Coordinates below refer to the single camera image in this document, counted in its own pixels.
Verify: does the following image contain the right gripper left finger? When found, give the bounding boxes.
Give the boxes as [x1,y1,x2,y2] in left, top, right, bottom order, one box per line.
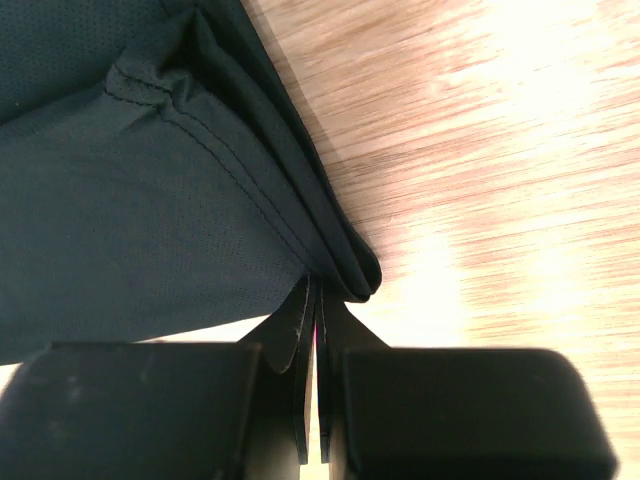
[238,277,316,465]

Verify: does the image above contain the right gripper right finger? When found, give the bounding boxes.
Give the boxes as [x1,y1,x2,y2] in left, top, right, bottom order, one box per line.
[315,284,389,463]

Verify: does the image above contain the black t shirt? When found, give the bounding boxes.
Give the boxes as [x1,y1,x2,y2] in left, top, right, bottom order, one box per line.
[1,1,381,364]

